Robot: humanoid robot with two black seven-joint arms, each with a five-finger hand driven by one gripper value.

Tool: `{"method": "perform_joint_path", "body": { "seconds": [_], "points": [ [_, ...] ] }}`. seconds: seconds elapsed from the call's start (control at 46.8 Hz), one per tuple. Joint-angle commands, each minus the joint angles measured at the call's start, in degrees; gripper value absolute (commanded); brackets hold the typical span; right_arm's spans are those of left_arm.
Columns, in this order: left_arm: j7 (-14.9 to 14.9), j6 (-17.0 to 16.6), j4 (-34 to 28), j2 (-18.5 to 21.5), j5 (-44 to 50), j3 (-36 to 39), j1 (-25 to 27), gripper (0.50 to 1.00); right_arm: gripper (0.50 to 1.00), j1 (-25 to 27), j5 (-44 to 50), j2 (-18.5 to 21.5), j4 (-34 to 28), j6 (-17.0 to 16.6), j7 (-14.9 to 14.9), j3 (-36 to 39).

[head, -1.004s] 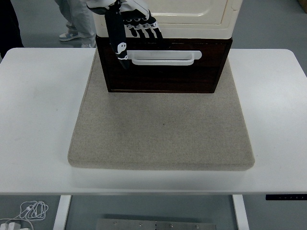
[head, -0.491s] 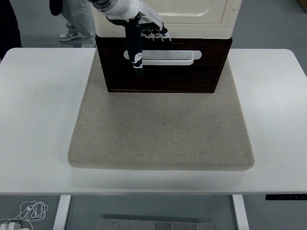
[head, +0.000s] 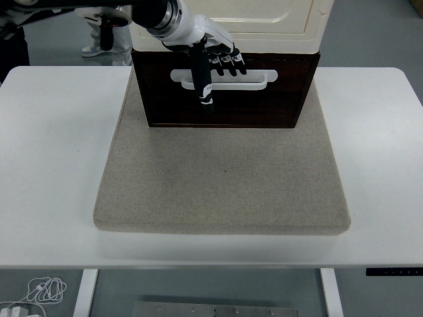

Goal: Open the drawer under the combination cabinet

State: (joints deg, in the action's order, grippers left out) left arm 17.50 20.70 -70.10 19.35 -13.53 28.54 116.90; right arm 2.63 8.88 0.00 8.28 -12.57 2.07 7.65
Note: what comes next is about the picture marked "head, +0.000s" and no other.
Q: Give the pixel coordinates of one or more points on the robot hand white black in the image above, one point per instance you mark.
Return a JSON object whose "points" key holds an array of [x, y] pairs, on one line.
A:
{"points": [[188, 29]]}

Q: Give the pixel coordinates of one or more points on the dark wooden drawer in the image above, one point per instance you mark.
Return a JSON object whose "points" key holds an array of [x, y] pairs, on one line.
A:
{"points": [[291, 76]]}

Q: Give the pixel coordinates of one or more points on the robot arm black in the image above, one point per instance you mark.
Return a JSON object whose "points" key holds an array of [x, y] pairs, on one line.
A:
{"points": [[148, 13]]}

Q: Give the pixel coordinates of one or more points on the cream cabinet with door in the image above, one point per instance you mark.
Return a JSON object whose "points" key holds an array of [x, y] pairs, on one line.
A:
{"points": [[281, 39]]}

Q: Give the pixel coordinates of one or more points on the dark wooden drawer housing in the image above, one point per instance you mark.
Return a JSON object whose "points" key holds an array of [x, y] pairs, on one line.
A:
{"points": [[251, 112]]}

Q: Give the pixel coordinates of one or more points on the person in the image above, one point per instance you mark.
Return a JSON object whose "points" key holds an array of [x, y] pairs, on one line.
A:
{"points": [[94, 50]]}

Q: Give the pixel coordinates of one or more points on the beige fabric mat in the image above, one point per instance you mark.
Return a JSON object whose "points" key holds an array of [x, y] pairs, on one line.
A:
{"points": [[224, 181]]}

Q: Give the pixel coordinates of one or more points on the cardboard box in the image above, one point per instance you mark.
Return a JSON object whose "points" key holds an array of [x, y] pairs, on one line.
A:
{"points": [[419, 5]]}

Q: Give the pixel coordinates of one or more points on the grey metal plate with screws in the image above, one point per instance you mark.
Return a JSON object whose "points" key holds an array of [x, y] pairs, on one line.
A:
{"points": [[215, 310]]}

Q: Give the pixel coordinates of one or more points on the white table leg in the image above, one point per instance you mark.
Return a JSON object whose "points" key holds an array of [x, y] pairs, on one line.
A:
{"points": [[84, 294], [332, 294]]}

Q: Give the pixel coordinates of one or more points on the black table control panel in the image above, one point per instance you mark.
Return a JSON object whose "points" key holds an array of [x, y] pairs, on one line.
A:
{"points": [[393, 272]]}

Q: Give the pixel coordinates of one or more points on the white charger adapter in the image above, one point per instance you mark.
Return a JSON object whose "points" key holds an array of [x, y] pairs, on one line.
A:
{"points": [[18, 311]]}

